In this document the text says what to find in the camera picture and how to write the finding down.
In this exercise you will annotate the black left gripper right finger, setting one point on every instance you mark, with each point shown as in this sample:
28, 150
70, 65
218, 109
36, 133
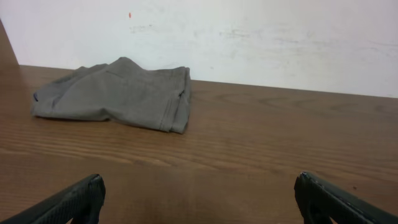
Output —
321, 202

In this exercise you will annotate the folded grey shorts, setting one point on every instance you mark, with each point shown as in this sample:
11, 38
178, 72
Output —
121, 91

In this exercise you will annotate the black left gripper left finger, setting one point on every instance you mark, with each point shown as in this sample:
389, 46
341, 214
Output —
78, 203

